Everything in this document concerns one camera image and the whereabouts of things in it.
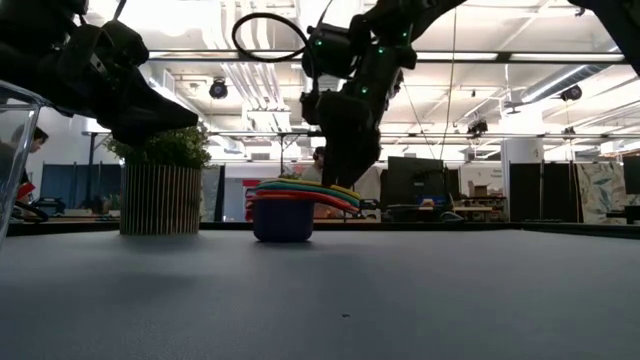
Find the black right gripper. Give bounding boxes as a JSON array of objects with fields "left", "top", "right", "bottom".
[{"left": 302, "top": 89, "right": 384, "bottom": 188}]

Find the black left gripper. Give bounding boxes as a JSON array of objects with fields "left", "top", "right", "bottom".
[{"left": 49, "top": 19, "right": 200, "bottom": 147}]

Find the yellow measuring cup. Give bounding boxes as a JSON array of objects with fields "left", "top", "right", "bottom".
[{"left": 259, "top": 177, "right": 362, "bottom": 200}]

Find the green measuring cup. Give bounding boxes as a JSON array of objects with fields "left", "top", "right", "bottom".
[{"left": 255, "top": 180, "right": 361, "bottom": 207}]

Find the red measuring cup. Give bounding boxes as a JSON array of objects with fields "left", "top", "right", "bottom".
[{"left": 247, "top": 192, "right": 359, "bottom": 213}]

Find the purple measuring cup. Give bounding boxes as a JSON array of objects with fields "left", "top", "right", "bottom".
[{"left": 251, "top": 197, "right": 317, "bottom": 244}]

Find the clear plastic basket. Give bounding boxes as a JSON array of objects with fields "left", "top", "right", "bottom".
[{"left": 0, "top": 79, "right": 51, "bottom": 251}]

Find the person with headphones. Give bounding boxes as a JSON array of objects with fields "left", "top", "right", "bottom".
[{"left": 299, "top": 146, "right": 326, "bottom": 184}]

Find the black computer monitor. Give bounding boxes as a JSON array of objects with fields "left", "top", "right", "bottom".
[{"left": 387, "top": 156, "right": 449, "bottom": 223}]

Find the green plant in ribbed pot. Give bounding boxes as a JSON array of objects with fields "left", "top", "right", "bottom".
[{"left": 104, "top": 124, "right": 212, "bottom": 236}]

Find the blue partition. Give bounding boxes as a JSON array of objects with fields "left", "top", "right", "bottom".
[{"left": 39, "top": 162, "right": 124, "bottom": 211}]

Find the red and yellow sign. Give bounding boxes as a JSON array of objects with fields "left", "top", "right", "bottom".
[{"left": 242, "top": 178, "right": 262, "bottom": 222}]

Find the black partition panel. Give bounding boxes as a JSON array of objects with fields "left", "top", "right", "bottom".
[{"left": 508, "top": 162, "right": 579, "bottom": 224}]

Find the floral patterned panel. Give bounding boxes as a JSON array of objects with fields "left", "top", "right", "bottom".
[{"left": 574, "top": 162, "right": 629, "bottom": 225}]

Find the black screen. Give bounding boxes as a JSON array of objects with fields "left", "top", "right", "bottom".
[{"left": 622, "top": 154, "right": 640, "bottom": 196}]

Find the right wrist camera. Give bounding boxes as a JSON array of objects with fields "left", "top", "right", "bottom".
[{"left": 302, "top": 22, "right": 354, "bottom": 80}]

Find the hanging black cord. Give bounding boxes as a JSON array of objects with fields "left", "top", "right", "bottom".
[{"left": 438, "top": 7, "right": 457, "bottom": 161}]

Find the wood and black table frame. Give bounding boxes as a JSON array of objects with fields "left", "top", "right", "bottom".
[{"left": 0, "top": 219, "right": 640, "bottom": 240}]

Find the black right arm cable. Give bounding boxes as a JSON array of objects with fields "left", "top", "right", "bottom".
[{"left": 231, "top": 12, "right": 324, "bottom": 65}]

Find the black metal frame crossbar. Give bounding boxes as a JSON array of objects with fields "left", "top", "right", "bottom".
[{"left": 147, "top": 48, "right": 640, "bottom": 65}]

